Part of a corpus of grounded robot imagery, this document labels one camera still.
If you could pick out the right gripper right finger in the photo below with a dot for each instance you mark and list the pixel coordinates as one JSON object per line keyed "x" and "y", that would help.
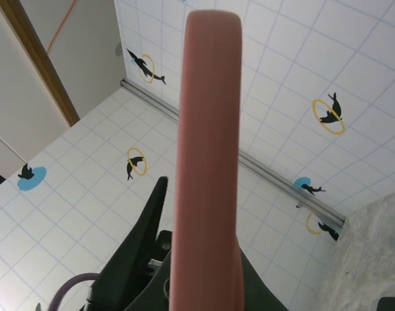
{"x": 255, "y": 291}

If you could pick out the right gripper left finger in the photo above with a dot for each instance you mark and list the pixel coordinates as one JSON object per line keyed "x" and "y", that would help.
{"x": 132, "y": 259}

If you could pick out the black phone red case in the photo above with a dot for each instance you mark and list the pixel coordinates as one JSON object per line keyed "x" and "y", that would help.
{"x": 207, "y": 162}

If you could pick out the black smartphone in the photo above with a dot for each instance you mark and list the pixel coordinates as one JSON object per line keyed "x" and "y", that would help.
{"x": 393, "y": 304}

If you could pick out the seal blue circle sticker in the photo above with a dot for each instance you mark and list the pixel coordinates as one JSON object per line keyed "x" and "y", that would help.
{"x": 31, "y": 183}
{"x": 302, "y": 183}

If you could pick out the brown wooden strip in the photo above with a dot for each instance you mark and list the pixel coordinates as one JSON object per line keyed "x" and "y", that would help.
{"x": 39, "y": 55}

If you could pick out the aluminium corner post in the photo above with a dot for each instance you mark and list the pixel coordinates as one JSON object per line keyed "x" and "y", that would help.
{"x": 268, "y": 177}

